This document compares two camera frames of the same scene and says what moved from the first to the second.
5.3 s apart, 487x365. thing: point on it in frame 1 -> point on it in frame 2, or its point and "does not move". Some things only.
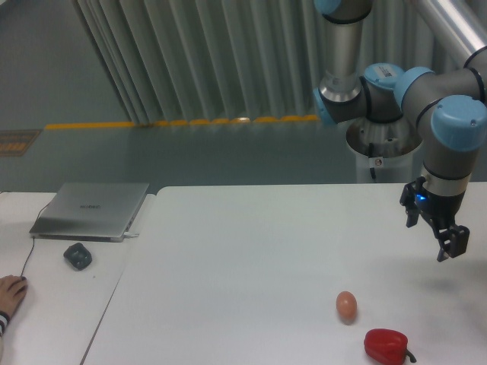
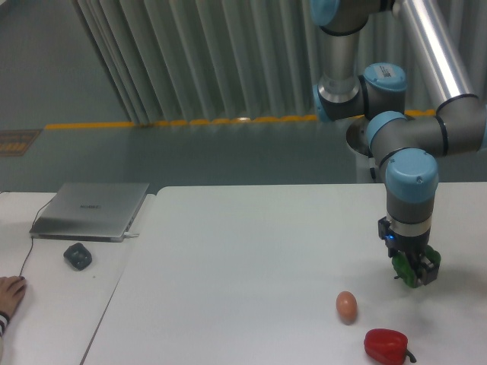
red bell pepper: [386, 346] does not move
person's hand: [12, 292] does not move
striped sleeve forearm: [4, 317] does not move
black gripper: [441, 210] -> [414, 245]
